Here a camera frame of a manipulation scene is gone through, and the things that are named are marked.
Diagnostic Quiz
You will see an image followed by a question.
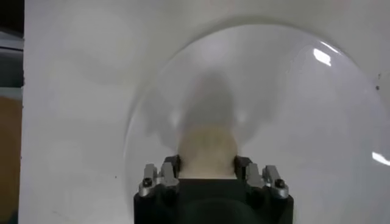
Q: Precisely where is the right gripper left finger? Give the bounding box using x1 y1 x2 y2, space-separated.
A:
138 154 183 198

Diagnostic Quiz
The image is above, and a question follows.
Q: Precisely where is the round white plate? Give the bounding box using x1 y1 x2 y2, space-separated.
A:
123 23 390 224

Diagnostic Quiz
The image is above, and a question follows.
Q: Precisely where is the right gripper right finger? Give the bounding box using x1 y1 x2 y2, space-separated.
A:
234 155 289 199

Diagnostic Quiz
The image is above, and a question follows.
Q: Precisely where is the white steamed baozi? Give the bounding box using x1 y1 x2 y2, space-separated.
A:
177 125 239 180

